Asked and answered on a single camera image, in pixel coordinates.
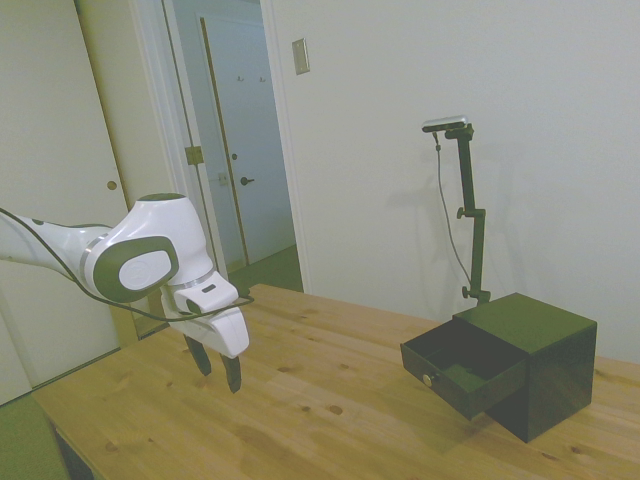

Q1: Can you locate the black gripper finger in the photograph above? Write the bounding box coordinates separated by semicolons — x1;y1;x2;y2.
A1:
183;333;214;378
219;351;245;395

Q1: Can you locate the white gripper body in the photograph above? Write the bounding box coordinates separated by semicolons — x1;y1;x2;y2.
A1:
159;269;251;359

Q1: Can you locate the black drawer with brass knob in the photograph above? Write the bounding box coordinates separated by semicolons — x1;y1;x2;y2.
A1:
399;318;529;422

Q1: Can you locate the black drawer cabinet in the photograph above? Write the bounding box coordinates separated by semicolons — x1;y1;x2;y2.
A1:
452;292;599;444

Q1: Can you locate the white open door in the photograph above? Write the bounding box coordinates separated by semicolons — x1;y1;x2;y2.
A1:
198;16;250;271

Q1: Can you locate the white sliding closet door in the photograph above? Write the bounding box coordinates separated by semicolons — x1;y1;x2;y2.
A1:
0;0;135;407

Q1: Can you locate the grey camera cable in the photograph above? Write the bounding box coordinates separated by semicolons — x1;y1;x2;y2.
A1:
431;131;474;287

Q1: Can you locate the black camera stand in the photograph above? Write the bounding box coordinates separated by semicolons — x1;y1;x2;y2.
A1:
443;124;494;306

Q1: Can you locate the metal wall switch plate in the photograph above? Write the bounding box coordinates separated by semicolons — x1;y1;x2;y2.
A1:
291;37;312;77

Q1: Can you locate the silver camera on stand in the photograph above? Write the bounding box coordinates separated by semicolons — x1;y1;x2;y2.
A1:
422;115;472;134

